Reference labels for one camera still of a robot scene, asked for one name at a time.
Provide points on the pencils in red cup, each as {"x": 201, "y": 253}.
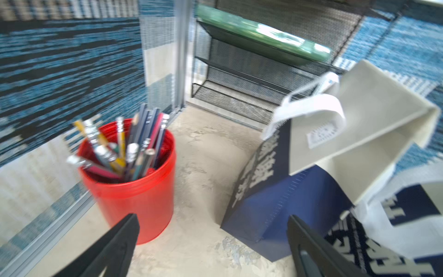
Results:
{"x": 139, "y": 149}

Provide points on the black wire mesh shelf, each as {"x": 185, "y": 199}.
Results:
{"x": 247, "y": 78}

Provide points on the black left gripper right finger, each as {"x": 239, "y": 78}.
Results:
{"x": 313, "y": 256}

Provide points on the navy white takeout bag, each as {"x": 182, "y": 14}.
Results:
{"x": 399, "y": 231}
{"x": 325, "y": 154}

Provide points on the green tray on shelf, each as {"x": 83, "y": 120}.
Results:
{"x": 260, "y": 38}

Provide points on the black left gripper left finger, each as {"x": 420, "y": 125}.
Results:
{"x": 110, "y": 256}

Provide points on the red plastic cup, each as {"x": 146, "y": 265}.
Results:
{"x": 151, "y": 198}

